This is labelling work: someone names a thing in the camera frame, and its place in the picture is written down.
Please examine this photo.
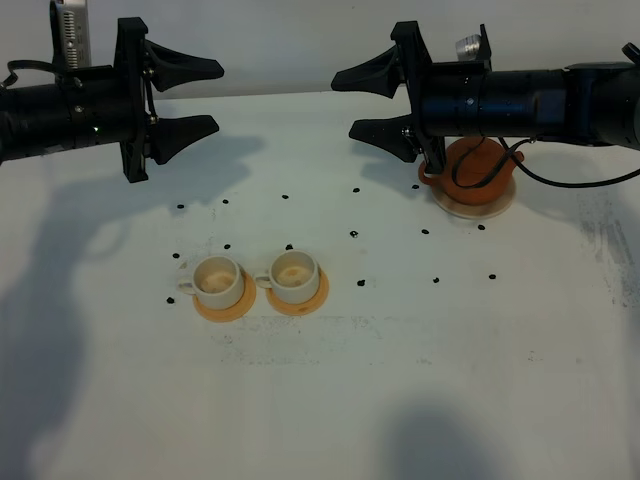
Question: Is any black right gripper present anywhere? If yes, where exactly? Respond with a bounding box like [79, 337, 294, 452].
[331, 21, 491, 174]

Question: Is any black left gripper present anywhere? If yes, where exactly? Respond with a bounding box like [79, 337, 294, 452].
[63, 17, 224, 183]

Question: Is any brown clay teapot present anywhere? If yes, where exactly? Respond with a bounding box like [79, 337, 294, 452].
[418, 137, 516, 205]

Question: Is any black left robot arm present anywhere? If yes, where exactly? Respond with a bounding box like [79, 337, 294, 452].
[1, 17, 224, 183]

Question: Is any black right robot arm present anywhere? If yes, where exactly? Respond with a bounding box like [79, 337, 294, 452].
[331, 21, 639, 174]

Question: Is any beige round teapot coaster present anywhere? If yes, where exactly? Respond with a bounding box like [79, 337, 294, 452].
[431, 178, 517, 220]

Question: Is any white left teacup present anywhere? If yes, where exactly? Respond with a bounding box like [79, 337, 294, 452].
[177, 256, 245, 310]

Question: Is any white teacup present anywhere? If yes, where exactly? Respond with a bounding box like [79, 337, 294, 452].
[254, 249, 320, 305]
[177, 256, 245, 310]

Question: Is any white right teacup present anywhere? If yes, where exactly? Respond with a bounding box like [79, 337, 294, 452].
[254, 249, 320, 305]

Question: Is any orange left cup coaster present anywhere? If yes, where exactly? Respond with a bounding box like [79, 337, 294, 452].
[192, 271, 256, 323]

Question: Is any orange cup coaster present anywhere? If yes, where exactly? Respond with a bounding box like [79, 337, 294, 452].
[265, 269, 330, 316]
[192, 271, 256, 323]

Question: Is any orange right cup coaster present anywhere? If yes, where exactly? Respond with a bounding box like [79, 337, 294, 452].
[265, 269, 330, 316]

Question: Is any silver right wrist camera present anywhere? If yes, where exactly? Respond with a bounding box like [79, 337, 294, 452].
[455, 24, 492, 71]

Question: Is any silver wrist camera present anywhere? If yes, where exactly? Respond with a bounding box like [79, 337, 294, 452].
[49, 0, 91, 69]
[455, 24, 492, 71]

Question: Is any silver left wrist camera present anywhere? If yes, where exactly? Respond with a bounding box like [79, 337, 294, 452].
[49, 0, 91, 69]

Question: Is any black left camera cable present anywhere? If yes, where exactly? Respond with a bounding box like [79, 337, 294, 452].
[0, 59, 56, 91]

